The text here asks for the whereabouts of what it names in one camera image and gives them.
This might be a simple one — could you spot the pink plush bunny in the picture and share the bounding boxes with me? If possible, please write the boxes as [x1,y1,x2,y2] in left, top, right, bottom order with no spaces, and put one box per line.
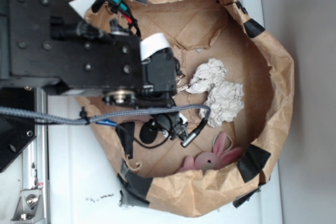
[176,132,244,173]

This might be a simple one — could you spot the small crumpled white paper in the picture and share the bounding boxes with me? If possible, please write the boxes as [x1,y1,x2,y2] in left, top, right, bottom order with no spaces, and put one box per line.
[186,58,228,94]

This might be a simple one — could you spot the black mounting bracket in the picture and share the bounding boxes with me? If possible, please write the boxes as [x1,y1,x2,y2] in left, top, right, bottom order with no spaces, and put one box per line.
[1,88,36,172]

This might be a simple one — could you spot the brown paper bag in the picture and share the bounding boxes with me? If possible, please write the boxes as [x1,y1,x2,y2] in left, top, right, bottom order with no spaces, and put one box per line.
[91,0,294,217]

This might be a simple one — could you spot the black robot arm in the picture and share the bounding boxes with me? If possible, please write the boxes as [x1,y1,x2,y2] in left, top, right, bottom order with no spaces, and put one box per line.
[1,0,179,108]

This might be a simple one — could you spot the crumpled white paper ball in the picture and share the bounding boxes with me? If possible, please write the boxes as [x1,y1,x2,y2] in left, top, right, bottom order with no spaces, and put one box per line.
[204,81,244,128]

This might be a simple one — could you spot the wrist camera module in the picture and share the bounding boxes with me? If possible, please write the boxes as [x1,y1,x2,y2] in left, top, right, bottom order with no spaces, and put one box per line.
[140,112,188,144]

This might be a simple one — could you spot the grey braided cable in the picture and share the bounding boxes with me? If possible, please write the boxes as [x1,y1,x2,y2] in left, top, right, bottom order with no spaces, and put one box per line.
[0,104,211,147]

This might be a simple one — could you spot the aluminium rail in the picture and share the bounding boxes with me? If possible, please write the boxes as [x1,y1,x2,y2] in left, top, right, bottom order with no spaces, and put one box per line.
[10,88,51,223]

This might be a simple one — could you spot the silver keys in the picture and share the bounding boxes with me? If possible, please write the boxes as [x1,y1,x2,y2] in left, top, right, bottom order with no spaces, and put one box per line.
[176,74,191,93]

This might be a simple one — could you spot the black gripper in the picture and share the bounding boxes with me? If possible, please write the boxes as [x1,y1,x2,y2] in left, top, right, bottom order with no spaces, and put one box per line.
[141,47,181,103]

